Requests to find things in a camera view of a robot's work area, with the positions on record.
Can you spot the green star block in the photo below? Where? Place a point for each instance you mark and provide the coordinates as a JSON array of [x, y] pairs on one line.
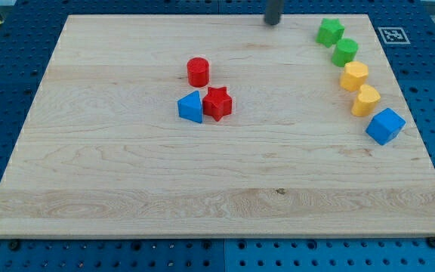
[[330, 31]]

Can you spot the yellow heart block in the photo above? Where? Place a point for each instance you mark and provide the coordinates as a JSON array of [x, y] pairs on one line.
[[365, 101]]

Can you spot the green cylinder block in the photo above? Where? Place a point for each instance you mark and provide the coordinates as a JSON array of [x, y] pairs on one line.
[[344, 52]]

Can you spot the yellow hexagon block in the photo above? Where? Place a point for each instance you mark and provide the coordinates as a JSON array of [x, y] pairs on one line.
[[354, 75]]

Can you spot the red cylinder block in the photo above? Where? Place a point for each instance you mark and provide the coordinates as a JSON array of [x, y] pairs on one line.
[[198, 72]]

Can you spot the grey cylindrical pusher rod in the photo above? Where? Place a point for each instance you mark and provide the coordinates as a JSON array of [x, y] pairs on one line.
[[273, 12]]

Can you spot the light wooden board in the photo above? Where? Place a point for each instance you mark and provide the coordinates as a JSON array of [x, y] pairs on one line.
[[103, 153]]

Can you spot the blue triangle block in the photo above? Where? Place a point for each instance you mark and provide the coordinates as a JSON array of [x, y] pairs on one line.
[[190, 107]]

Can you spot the white fiducial marker tag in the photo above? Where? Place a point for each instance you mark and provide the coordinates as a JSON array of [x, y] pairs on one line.
[[393, 35]]

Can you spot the blue cube block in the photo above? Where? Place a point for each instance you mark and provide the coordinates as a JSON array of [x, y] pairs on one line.
[[385, 126]]

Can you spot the red star block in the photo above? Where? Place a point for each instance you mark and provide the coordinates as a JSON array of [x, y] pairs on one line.
[[217, 103]]

